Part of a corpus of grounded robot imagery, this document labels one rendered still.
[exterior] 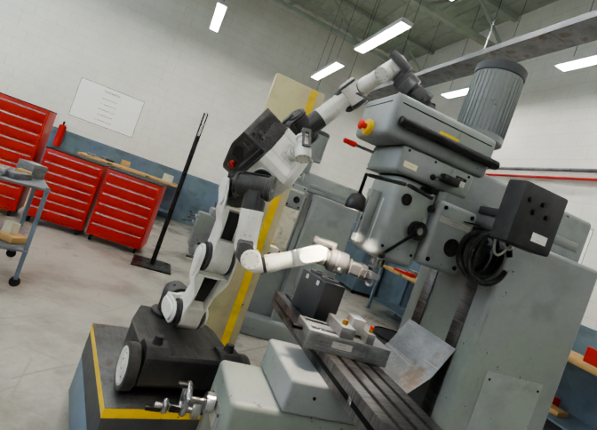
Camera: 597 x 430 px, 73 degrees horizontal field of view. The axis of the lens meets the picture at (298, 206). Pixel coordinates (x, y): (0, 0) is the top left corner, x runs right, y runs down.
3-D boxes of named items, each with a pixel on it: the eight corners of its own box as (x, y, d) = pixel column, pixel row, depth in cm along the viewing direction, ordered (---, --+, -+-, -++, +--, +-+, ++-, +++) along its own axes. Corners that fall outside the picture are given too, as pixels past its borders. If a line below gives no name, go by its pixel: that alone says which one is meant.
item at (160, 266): (130, 264, 503) (187, 103, 502) (133, 255, 550) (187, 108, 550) (170, 274, 519) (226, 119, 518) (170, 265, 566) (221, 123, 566)
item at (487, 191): (437, 208, 153) (455, 158, 153) (404, 202, 174) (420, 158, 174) (579, 266, 179) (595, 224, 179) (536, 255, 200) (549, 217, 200)
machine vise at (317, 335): (303, 346, 147) (314, 318, 147) (292, 330, 161) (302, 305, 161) (385, 368, 157) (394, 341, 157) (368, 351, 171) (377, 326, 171)
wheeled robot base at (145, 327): (110, 325, 223) (131, 268, 223) (199, 337, 250) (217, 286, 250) (125, 392, 168) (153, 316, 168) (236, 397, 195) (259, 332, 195)
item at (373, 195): (354, 241, 155) (373, 188, 155) (350, 238, 158) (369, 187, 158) (363, 243, 156) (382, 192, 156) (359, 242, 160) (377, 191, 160)
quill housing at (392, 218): (370, 256, 148) (401, 173, 148) (347, 244, 167) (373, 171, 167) (413, 270, 154) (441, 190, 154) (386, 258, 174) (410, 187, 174)
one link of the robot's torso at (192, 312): (161, 312, 210) (199, 236, 198) (197, 318, 221) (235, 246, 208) (164, 333, 198) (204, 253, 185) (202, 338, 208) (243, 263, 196)
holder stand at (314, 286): (312, 321, 186) (327, 279, 186) (290, 302, 205) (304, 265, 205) (332, 324, 192) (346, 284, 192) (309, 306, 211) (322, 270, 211)
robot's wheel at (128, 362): (111, 374, 182) (126, 332, 182) (123, 375, 184) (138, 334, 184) (116, 401, 165) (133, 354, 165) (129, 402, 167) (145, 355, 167)
